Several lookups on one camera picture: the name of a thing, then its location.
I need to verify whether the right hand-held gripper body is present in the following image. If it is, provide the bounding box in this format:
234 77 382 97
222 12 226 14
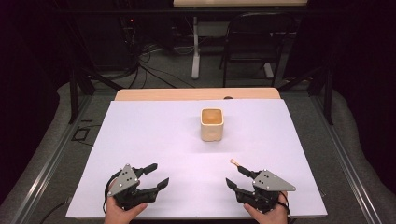
234 169 297 215

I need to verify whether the black metal frame stand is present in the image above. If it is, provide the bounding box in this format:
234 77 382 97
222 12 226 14
55 55 125 125
276 59 335 126

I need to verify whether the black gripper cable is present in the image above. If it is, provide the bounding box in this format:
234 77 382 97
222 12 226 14
277 191 293 224
103 169 123 215

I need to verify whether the person's left hand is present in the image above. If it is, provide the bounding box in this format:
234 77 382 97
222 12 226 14
103 178 149 224

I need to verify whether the tangle of black floor cables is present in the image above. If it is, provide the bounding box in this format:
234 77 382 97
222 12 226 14
122 17 195 90

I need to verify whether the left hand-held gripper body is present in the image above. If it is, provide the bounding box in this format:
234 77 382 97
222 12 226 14
106 163 161 212

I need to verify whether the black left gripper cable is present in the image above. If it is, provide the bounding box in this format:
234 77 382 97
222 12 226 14
103 169 123 215

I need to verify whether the cream square ceramic cup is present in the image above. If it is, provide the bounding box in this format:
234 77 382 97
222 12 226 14
200 107 225 143

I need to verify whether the black folding chair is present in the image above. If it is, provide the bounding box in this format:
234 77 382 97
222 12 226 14
219 11 297 89

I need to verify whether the black floor cable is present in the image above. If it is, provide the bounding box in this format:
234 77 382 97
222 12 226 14
38 199 73 224

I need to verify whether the pale desk with white legs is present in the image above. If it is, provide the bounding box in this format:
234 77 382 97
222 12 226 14
173 0 309 80

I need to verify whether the white table cover sheet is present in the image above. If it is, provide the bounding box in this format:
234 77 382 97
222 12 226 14
65 98 328 218

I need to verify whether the person's right hand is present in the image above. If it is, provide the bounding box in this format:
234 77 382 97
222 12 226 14
243 190 290 224

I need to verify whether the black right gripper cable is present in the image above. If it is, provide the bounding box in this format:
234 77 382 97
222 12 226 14
277 191 293 224

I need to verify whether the aluminium floor rail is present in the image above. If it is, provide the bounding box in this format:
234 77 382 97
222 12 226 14
311 94 376 224
10 94 92 224

